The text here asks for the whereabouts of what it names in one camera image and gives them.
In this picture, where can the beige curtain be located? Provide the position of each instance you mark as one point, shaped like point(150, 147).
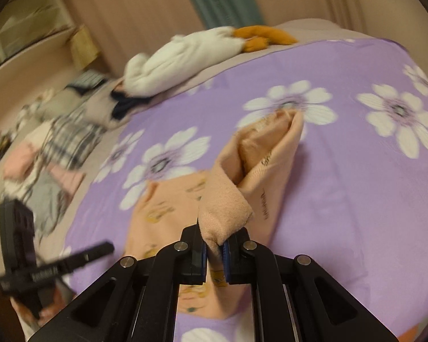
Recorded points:
point(135, 10)

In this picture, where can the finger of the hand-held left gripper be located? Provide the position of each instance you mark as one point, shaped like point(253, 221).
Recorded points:
point(75, 256)

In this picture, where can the light pink cloth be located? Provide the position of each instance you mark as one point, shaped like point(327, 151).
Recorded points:
point(19, 162)

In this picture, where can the yellow cardboard box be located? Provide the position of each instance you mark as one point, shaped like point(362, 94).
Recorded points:
point(84, 46)

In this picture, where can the orange duck print pants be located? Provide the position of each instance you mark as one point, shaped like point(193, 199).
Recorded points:
point(271, 171)

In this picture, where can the dark navy cloth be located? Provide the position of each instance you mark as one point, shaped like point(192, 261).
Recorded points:
point(128, 105)

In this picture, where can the white plush duck toy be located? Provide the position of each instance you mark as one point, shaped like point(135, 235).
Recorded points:
point(185, 57)

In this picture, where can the plaid pillow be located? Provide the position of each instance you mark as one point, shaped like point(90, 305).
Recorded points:
point(71, 139)

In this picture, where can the grey cloth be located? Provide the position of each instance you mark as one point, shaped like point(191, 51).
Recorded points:
point(42, 199)

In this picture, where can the beige quilt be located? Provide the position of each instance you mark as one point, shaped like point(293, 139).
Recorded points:
point(92, 108)

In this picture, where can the purple floral bed sheet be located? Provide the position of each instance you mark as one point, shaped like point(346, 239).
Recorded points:
point(342, 192)

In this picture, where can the dark striped cloth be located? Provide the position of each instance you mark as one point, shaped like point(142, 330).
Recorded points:
point(87, 80)

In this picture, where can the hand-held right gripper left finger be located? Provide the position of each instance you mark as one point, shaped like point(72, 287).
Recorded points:
point(199, 260)

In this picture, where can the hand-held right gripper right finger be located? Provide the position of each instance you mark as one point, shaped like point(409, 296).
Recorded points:
point(228, 260)

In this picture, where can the white shelf unit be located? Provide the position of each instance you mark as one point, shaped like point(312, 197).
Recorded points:
point(21, 32)

